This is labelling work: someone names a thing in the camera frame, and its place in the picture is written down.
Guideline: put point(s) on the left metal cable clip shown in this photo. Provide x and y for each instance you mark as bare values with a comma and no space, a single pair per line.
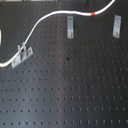
23,54

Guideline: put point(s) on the metal cable clip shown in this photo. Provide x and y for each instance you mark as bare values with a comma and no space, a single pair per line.
23,54
117,26
70,27

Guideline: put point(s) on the white object at left edge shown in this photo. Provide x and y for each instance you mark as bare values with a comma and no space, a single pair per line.
0,37

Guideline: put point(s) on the middle metal cable clip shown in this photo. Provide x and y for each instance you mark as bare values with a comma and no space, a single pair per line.
70,27

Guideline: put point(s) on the right metal cable clip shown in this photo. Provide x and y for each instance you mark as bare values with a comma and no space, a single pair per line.
117,26

